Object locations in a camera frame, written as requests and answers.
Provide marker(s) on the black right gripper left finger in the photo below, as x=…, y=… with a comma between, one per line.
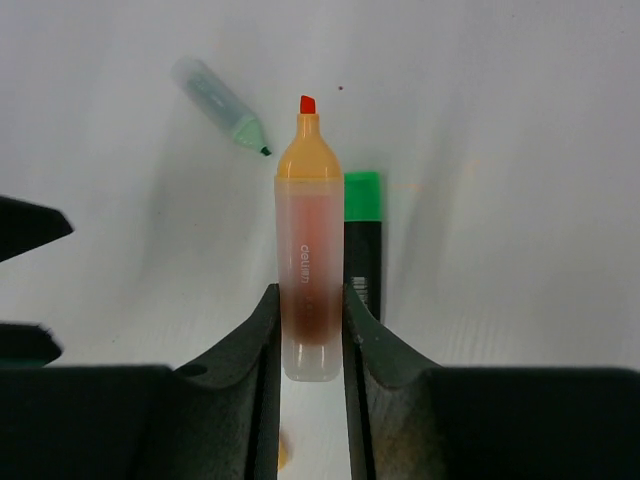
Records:
x=215, y=417

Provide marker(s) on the black green-tipped marker pen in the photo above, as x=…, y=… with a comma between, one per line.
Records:
x=363, y=249

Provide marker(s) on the green pen cap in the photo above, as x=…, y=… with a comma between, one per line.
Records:
x=362, y=197

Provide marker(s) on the pale green highlighter pen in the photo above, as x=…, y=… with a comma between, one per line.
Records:
x=220, y=104

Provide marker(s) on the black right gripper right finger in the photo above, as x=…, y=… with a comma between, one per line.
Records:
x=410, y=418

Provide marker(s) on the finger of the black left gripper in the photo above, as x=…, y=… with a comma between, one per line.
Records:
x=26, y=226
x=27, y=345

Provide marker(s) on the orange pen cap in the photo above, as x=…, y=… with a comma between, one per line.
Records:
x=283, y=451

